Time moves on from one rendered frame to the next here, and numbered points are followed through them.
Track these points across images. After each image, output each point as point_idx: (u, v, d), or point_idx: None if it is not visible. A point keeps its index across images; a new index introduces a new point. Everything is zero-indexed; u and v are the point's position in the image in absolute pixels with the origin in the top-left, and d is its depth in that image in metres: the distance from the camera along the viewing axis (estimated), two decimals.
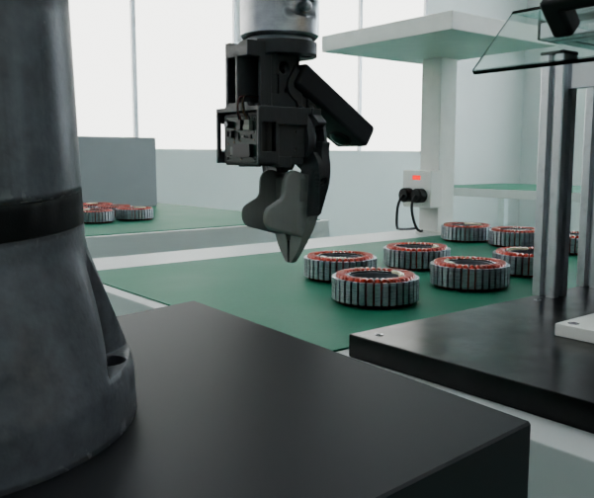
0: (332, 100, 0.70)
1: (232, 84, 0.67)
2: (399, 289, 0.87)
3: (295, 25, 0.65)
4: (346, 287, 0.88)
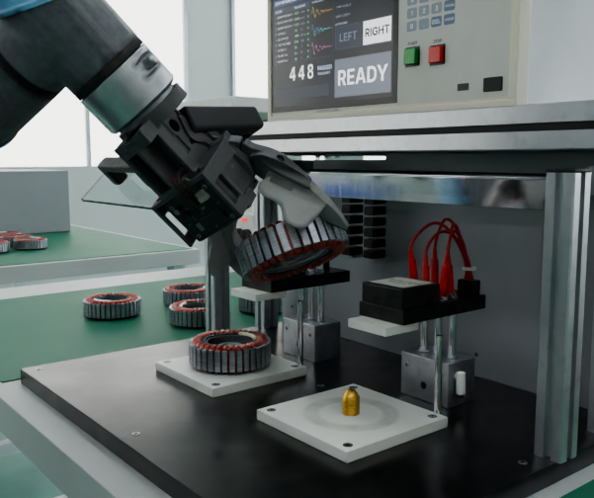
0: (220, 115, 0.67)
1: (149, 176, 0.62)
2: None
3: (159, 84, 0.60)
4: (288, 227, 0.66)
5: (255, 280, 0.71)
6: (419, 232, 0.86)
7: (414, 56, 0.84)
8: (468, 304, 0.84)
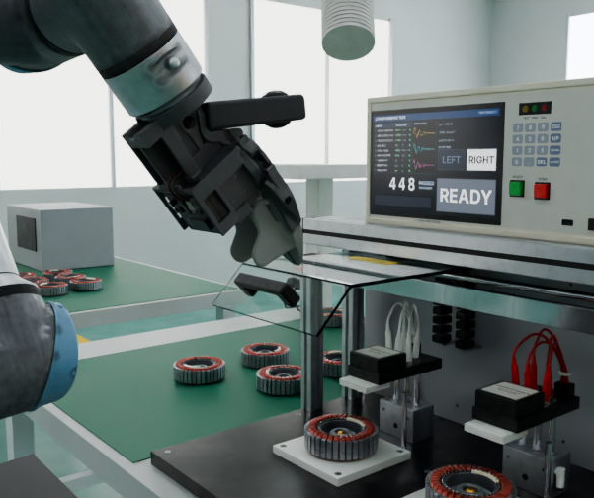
0: (251, 111, 0.64)
1: (152, 165, 0.63)
2: None
3: (174, 89, 0.58)
4: None
5: None
6: (521, 342, 0.97)
7: (519, 190, 0.95)
8: (566, 407, 0.96)
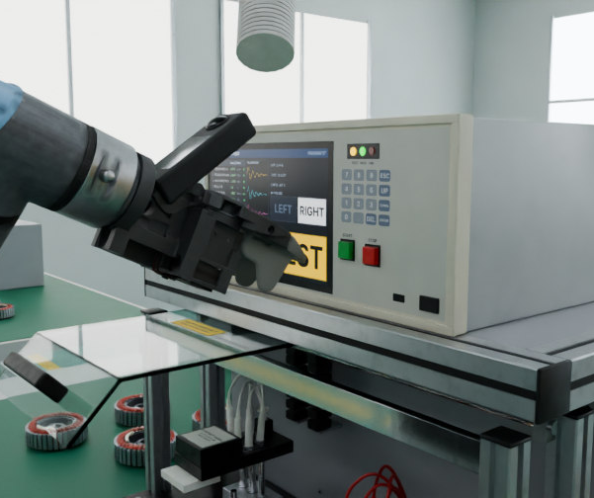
0: (201, 162, 0.62)
1: (131, 254, 0.62)
2: None
3: (121, 197, 0.56)
4: None
5: None
6: (355, 483, 0.78)
7: (348, 252, 0.76)
8: None
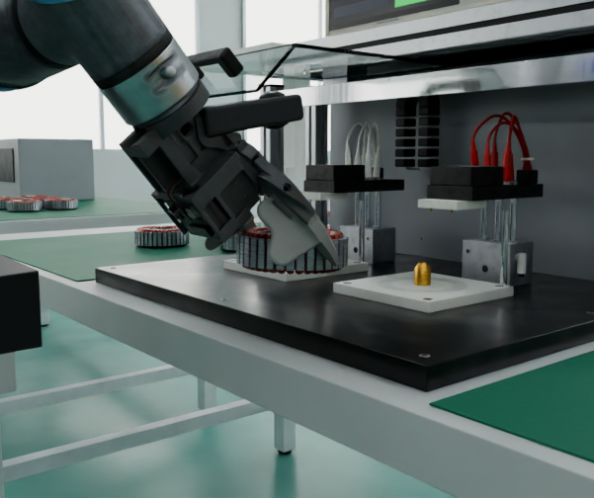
0: (248, 115, 0.64)
1: (150, 173, 0.62)
2: (341, 247, 0.69)
3: (172, 98, 0.57)
4: None
5: None
6: (480, 124, 0.91)
7: None
8: (528, 191, 0.90)
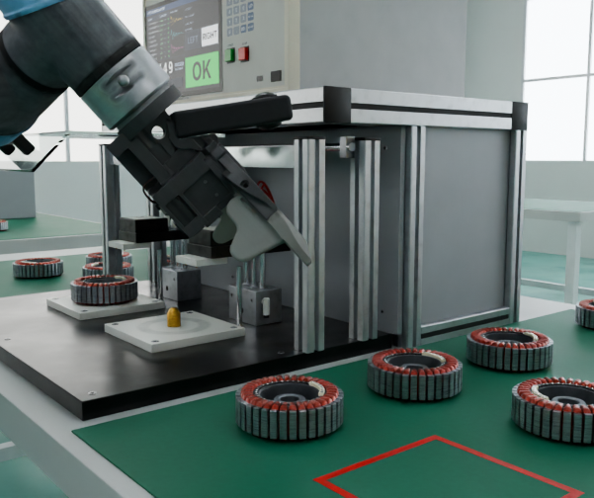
0: (223, 117, 0.66)
1: (136, 172, 0.68)
2: (320, 416, 0.69)
3: (128, 104, 0.62)
4: (253, 414, 0.70)
5: None
6: None
7: (230, 55, 1.09)
8: (274, 246, 1.10)
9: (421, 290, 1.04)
